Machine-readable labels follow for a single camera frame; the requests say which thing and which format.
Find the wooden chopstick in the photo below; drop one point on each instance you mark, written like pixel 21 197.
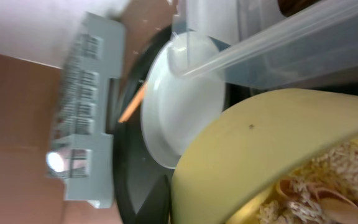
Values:
pixel 134 104

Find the yellow bowl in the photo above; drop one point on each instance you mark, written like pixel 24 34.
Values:
pixel 236 159

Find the grey round plate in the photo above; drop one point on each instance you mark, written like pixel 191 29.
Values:
pixel 175 110

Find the grey plastic dishwasher rack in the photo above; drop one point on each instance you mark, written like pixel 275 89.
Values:
pixel 81 142

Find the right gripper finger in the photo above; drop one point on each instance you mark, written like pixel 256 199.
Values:
pixel 157 205

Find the rice and peanut shell scraps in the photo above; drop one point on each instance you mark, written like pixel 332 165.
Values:
pixel 323 190

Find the round black serving tray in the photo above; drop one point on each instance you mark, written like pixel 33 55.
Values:
pixel 134 170

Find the clear plastic waste bin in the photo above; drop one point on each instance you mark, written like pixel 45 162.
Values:
pixel 266 44

